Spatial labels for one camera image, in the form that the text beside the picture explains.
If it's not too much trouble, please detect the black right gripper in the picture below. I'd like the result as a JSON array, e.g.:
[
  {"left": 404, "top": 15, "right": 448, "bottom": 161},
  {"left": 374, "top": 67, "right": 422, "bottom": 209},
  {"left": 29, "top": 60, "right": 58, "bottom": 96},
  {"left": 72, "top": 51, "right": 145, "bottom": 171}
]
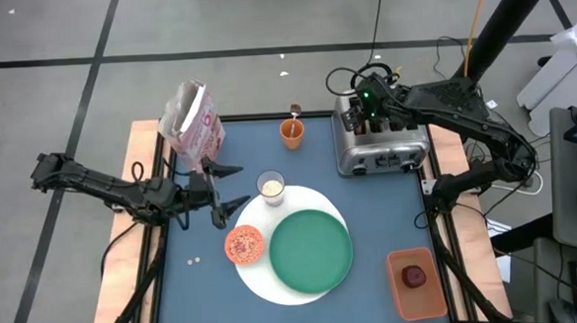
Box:
[{"left": 338, "top": 71, "right": 402, "bottom": 133}]

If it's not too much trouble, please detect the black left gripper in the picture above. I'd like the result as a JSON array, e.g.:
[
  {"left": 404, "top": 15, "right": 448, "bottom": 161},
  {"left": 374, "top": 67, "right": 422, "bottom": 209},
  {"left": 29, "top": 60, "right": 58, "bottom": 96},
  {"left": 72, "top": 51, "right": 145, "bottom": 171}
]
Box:
[{"left": 171, "top": 155, "right": 254, "bottom": 234}]

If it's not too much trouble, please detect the metal spoon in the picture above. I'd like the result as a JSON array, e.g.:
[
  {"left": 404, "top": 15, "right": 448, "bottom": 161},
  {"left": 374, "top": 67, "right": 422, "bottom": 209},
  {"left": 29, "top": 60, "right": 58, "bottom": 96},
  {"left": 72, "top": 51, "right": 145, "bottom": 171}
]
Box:
[{"left": 288, "top": 103, "right": 304, "bottom": 138}]

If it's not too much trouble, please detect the pink strawberry yogurt cereal box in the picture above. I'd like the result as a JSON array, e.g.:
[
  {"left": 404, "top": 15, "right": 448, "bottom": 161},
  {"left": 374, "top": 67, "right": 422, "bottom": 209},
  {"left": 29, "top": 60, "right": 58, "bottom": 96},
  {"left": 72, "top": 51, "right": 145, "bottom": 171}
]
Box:
[{"left": 155, "top": 77, "right": 229, "bottom": 177}]

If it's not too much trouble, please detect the dark red plum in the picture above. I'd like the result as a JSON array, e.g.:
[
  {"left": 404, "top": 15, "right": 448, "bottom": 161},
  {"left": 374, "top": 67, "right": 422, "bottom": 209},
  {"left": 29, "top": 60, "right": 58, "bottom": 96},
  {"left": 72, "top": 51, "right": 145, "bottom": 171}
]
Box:
[{"left": 400, "top": 264, "right": 429, "bottom": 290}]

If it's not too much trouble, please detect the orange rectangular plastic tray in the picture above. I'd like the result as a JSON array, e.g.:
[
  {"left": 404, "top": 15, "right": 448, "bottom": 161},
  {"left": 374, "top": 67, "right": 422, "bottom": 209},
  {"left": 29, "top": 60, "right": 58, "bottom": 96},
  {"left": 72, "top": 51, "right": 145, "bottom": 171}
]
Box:
[{"left": 385, "top": 245, "right": 450, "bottom": 323}]

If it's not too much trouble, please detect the silver four-slot toaster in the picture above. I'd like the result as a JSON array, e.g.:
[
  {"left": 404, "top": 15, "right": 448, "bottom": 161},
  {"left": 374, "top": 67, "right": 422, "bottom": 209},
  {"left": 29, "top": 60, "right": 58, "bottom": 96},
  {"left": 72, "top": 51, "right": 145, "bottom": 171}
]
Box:
[{"left": 330, "top": 89, "right": 434, "bottom": 179}]

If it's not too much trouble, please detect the clear glass with milk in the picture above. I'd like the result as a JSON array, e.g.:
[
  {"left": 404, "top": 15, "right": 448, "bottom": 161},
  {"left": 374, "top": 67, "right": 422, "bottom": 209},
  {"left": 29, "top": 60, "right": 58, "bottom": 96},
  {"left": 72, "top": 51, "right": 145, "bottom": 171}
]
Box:
[{"left": 254, "top": 169, "right": 288, "bottom": 208}]

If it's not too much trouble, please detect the blue patterned bowl orange inside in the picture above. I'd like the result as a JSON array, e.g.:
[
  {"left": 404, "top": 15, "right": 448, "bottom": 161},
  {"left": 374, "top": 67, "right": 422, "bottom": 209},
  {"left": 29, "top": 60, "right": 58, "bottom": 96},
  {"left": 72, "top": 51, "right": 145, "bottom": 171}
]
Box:
[{"left": 222, "top": 223, "right": 267, "bottom": 267}]

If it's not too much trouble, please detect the orange plastic cup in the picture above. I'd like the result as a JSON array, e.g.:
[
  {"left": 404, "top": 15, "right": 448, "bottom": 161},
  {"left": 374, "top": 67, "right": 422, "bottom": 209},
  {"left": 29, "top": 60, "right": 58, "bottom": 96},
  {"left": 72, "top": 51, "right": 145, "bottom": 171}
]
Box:
[{"left": 279, "top": 117, "right": 307, "bottom": 152}]

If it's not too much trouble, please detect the white round woven placemat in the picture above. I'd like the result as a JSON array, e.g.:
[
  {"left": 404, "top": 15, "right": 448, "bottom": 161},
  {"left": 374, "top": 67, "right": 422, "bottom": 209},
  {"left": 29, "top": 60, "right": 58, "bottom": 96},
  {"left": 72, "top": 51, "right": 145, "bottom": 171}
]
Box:
[{"left": 229, "top": 182, "right": 353, "bottom": 309}]

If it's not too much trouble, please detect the green round plate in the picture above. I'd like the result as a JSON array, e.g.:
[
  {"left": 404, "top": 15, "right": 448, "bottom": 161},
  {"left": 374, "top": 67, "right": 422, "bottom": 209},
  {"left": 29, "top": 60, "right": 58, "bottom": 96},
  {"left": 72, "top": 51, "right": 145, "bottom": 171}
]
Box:
[{"left": 266, "top": 206, "right": 357, "bottom": 297}]

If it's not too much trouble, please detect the black pole base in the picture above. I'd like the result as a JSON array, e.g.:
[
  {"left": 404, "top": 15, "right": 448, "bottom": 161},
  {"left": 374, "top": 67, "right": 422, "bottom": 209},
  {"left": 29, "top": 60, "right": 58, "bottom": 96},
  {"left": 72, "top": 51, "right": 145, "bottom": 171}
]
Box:
[{"left": 412, "top": 75, "right": 490, "bottom": 126}]

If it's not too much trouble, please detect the black round pole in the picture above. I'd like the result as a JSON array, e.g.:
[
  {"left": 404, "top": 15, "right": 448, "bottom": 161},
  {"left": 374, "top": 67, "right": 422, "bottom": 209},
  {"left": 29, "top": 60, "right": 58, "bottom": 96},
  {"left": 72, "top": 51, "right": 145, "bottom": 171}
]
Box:
[{"left": 451, "top": 0, "right": 561, "bottom": 87}]

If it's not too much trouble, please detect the white cardboard box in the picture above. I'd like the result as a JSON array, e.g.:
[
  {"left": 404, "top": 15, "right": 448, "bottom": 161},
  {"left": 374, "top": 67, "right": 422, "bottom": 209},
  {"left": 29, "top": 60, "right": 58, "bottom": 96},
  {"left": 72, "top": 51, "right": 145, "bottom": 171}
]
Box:
[{"left": 512, "top": 16, "right": 577, "bottom": 138}]

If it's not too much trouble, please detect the black toaster cable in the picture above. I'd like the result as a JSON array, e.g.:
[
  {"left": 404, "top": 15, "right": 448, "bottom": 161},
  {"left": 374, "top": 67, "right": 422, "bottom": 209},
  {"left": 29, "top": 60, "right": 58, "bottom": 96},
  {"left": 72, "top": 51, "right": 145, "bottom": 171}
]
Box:
[{"left": 324, "top": 60, "right": 398, "bottom": 99}]

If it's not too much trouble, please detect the long black floor cable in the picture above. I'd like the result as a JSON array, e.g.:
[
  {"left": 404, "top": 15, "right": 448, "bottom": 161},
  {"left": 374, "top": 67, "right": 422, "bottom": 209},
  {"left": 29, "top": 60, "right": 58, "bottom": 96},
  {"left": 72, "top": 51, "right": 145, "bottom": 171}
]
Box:
[{"left": 365, "top": 0, "right": 391, "bottom": 64}]

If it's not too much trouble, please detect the black diagonal frame strut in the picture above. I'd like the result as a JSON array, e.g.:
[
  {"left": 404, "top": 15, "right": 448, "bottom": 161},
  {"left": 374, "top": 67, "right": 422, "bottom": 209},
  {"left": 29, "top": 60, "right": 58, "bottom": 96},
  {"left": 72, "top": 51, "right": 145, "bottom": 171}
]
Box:
[
  {"left": 429, "top": 208, "right": 514, "bottom": 323},
  {"left": 93, "top": 221, "right": 174, "bottom": 323}
]

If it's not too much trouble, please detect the yellow cable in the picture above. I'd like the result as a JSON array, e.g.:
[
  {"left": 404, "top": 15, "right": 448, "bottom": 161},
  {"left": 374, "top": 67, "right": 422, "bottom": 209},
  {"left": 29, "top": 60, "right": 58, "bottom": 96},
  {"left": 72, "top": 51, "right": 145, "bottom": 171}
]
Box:
[{"left": 459, "top": 0, "right": 498, "bottom": 79}]

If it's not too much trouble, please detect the white cable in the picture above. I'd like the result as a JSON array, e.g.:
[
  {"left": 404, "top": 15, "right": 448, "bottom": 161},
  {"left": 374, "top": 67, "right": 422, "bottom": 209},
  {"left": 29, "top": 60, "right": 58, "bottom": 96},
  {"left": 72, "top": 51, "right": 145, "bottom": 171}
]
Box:
[{"left": 489, "top": 170, "right": 546, "bottom": 200}]

